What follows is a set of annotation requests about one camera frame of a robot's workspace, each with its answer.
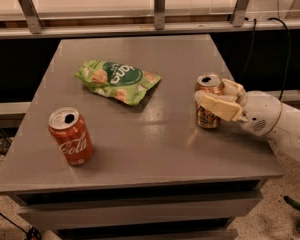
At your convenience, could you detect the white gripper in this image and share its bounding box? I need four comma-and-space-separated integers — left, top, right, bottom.
194, 79, 282, 136

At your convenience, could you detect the green snack bag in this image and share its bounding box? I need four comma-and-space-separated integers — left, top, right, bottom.
75, 60, 161, 106

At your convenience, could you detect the middle metal bracket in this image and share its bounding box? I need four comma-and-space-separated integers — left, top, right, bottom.
154, 0, 165, 30

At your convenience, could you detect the grey drawer cabinet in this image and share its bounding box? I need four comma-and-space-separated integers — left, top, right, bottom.
0, 35, 282, 240

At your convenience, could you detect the metal bracket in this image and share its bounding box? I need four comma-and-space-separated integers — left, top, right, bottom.
230, 0, 249, 27
18, 0, 43, 34
154, 0, 165, 30

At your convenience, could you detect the black cable at rail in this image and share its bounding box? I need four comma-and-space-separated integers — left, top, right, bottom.
241, 16, 293, 102

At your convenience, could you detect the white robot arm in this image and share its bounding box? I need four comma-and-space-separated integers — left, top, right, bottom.
194, 79, 300, 163

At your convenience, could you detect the orange soda can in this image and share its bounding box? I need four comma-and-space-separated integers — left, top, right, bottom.
195, 73, 224, 129

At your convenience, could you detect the black cable on floor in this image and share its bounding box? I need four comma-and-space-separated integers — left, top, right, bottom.
0, 205, 43, 240

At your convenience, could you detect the red cola can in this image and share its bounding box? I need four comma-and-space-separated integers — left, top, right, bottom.
48, 107, 94, 166

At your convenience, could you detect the left metal bracket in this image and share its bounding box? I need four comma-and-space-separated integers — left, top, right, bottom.
18, 0, 43, 34

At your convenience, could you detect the right metal bracket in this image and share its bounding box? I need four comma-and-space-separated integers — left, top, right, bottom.
230, 0, 249, 27

